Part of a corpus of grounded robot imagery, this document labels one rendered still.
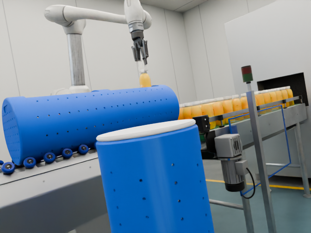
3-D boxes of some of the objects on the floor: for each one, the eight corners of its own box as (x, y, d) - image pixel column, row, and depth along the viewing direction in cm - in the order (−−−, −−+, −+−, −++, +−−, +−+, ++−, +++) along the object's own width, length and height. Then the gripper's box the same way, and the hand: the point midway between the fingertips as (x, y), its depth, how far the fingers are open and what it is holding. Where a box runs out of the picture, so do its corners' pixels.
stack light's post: (272, 258, 166) (245, 91, 164) (275, 255, 169) (248, 91, 166) (278, 260, 163) (251, 90, 161) (281, 257, 166) (254, 90, 163)
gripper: (124, 36, 158) (131, 74, 159) (140, 27, 145) (147, 68, 146) (133, 37, 163) (140, 74, 164) (150, 28, 150) (157, 68, 151)
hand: (142, 65), depth 155 cm, fingers closed on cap, 4 cm apart
